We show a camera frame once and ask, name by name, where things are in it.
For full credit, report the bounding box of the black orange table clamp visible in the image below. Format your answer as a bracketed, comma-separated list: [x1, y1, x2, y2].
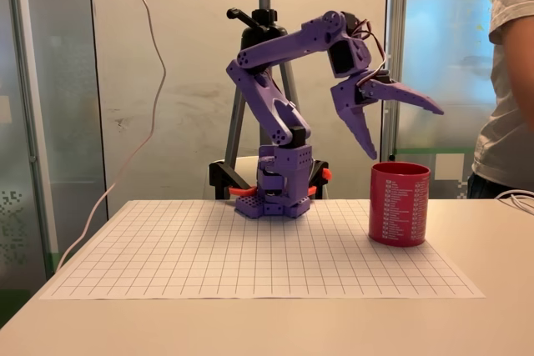
[208, 158, 259, 201]
[307, 158, 334, 201]

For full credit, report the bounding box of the white grid paper sheet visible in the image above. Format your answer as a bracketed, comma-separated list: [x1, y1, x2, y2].
[39, 199, 487, 301]

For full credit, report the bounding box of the white cable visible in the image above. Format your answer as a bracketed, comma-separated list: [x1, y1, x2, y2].
[496, 188, 534, 211]

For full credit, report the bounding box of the pink hanging cable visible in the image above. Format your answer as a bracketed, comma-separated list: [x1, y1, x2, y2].
[56, 0, 168, 272]

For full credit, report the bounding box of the red cup with white print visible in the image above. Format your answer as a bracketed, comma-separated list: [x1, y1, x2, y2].
[367, 161, 431, 248]

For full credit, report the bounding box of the aluminium frame post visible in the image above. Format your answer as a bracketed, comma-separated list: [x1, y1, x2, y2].
[380, 0, 411, 162]
[3, 0, 60, 278]

